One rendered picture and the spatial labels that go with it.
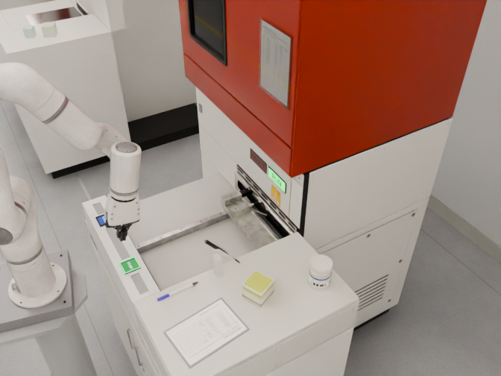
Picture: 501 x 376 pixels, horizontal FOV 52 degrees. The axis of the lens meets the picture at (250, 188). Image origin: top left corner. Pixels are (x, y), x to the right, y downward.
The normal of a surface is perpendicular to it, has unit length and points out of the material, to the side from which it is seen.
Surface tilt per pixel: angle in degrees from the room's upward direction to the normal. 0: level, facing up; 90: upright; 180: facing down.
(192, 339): 0
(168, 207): 0
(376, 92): 90
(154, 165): 0
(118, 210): 88
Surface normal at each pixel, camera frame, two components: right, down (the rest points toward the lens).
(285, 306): 0.00, -0.77
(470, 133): -0.86, 0.33
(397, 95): 0.51, 0.55
